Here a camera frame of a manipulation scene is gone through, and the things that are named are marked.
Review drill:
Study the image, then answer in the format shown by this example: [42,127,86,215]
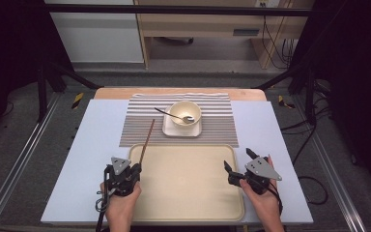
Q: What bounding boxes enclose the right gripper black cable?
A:
[268,182,285,217]

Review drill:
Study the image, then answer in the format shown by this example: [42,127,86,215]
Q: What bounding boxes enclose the white cabinet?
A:
[44,0,145,64]

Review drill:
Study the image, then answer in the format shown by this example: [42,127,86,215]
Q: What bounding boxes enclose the white wall socket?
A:
[254,0,281,8]

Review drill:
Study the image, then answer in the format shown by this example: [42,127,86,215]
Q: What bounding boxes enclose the aluminium rail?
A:
[291,95,368,232]
[0,93,62,232]

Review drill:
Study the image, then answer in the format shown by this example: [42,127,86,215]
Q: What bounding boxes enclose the black frame stand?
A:
[254,61,318,127]
[37,61,102,124]

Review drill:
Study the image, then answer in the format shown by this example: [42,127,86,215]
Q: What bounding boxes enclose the white square plate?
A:
[161,107,203,138]

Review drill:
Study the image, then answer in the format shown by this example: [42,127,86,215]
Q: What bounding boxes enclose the wooden desk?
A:
[134,0,315,71]

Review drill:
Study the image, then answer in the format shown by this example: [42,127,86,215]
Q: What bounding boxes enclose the black floor cable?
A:
[279,105,329,206]

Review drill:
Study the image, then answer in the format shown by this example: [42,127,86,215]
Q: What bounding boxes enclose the yellow black tape piece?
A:
[71,92,85,110]
[277,95,296,109]

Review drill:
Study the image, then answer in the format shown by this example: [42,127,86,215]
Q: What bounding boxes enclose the black horizontal bar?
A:
[44,3,313,17]

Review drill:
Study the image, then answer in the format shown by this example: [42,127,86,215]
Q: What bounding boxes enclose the metal spoon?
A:
[154,106,195,125]

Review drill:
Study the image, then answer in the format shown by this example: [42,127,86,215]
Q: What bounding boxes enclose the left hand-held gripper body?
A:
[104,157,143,197]

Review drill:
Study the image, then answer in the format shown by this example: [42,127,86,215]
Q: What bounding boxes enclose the person's right hand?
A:
[239,155,284,228]

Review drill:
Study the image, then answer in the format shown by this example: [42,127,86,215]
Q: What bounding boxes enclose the dark object under desk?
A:
[156,36,195,46]

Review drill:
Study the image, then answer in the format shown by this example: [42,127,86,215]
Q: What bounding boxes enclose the person's left hand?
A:
[100,181,143,226]

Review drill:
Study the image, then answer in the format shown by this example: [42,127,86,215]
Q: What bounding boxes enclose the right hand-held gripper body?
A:
[227,157,283,196]

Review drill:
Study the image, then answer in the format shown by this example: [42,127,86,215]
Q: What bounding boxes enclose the cream bowl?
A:
[168,100,203,128]

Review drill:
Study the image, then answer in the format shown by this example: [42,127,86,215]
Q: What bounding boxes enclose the black hanging cables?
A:
[261,14,296,71]

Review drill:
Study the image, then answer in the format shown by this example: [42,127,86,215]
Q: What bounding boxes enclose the striped placemat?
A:
[119,92,240,149]

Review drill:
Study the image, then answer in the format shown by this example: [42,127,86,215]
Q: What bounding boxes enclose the beige tray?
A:
[118,143,245,223]

